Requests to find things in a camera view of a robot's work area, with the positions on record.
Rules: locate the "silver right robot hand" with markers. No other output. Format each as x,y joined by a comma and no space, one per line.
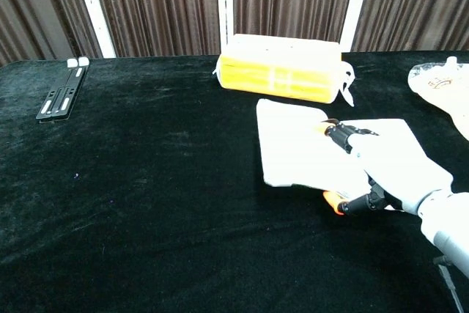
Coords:
403,166

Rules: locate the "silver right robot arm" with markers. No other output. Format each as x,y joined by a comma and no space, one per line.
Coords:
447,225

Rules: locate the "orange spouted drink pouch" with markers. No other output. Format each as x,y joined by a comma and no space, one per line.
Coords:
439,89

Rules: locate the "yellow wrapped package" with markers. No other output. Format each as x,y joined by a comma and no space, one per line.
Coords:
278,71

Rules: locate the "black velvet tablecloth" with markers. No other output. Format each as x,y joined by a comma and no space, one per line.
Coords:
146,199

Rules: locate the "black folding laptop stand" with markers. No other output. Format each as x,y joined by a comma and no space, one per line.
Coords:
62,93

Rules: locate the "white screen frame post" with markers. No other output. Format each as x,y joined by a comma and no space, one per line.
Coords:
93,9
225,1
357,1

